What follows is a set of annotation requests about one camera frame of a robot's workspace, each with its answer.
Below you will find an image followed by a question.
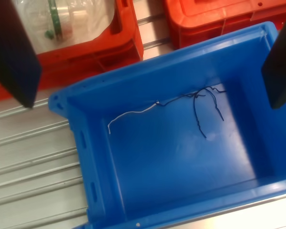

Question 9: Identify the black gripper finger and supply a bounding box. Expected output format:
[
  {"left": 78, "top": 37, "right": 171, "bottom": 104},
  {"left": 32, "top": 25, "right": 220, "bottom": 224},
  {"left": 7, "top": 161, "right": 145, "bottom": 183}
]
[
  {"left": 0, "top": 0, "right": 42, "bottom": 109},
  {"left": 261, "top": 0, "right": 286, "bottom": 110}
]

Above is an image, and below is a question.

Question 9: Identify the thin white and dark string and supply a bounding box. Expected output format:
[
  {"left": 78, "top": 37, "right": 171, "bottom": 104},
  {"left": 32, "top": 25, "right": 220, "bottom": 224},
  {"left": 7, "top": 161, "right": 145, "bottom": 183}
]
[{"left": 108, "top": 85, "right": 227, "bottom": 139}]

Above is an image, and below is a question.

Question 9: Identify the red plastic crate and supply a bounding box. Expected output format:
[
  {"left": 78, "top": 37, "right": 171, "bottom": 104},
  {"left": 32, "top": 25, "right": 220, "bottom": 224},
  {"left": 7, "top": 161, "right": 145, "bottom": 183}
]
[
  {"left": 0, "top": 0, "right": 144, "bottom": 104},
  {"left": 163, "top": 0, "right": 286, "bottom": 51}
]

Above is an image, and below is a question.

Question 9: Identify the blue open-front storage bin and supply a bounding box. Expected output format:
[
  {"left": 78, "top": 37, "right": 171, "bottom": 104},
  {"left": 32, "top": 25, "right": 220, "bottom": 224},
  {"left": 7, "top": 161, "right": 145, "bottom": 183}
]
[{"left": 47, "top": 21, "right": 286, "bottom": 229}]

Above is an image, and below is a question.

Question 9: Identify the clear packed filter green ring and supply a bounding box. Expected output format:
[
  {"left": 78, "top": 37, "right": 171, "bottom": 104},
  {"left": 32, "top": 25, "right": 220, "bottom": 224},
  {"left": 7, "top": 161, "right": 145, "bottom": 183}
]
[{"left": 15, "top": 0, "right": 115, "bottom": 52}]

